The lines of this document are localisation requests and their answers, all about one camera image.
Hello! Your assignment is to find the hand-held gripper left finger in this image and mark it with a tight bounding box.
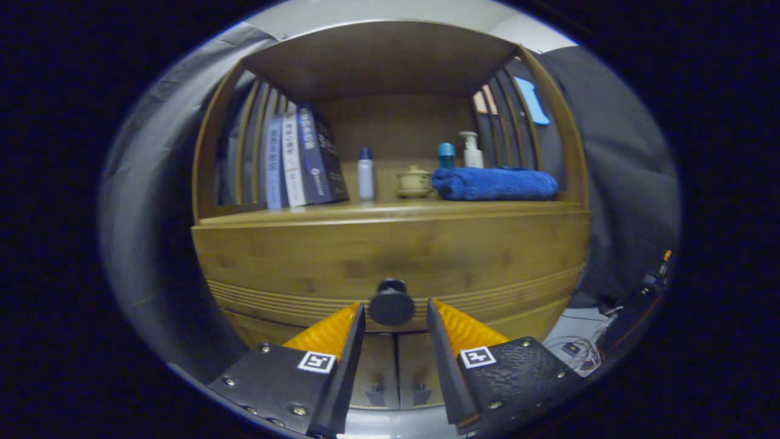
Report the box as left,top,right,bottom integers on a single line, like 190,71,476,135
207,302,367,438

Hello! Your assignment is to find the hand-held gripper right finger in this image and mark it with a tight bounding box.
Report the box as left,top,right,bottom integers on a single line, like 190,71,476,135
425,298,587,435

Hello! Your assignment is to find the black drawer knob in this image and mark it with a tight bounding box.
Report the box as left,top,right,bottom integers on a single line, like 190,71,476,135
369,279,416,327

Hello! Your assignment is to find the wooden countertop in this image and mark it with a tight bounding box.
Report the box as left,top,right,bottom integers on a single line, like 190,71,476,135
196,194,590,227

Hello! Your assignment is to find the wooden cabinet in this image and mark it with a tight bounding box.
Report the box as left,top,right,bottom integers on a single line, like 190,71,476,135
191,20,593,410

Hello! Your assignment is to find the black equipment with orange tip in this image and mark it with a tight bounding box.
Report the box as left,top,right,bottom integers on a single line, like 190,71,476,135
600,249,674,360

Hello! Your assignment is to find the cream lidded teacup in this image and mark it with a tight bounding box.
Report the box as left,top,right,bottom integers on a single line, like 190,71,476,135
395,165,434,199

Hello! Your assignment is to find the white bottle with blue cap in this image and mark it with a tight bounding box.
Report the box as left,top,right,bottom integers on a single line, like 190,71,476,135
357,147,375,202

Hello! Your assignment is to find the folded blue towel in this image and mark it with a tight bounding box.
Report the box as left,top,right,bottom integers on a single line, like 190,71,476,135
431,166,559,202

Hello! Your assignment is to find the light blue book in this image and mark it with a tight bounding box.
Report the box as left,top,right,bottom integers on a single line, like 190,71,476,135
265,116,287,211

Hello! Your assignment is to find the white book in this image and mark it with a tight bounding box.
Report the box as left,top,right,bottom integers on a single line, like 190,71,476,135
282,111,307,208

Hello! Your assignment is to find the dark blue book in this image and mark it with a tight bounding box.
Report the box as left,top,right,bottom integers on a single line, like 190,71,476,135
297,102,350,205

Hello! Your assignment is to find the white pump bottle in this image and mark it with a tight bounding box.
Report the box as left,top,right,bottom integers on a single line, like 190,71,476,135
459,131,485,169

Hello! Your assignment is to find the black backdrop cloth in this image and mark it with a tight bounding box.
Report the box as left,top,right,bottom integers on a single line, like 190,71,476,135
97,23,680,382

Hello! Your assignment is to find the tangle of floor cables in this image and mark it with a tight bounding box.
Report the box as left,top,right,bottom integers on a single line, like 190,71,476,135
542,335,604,373

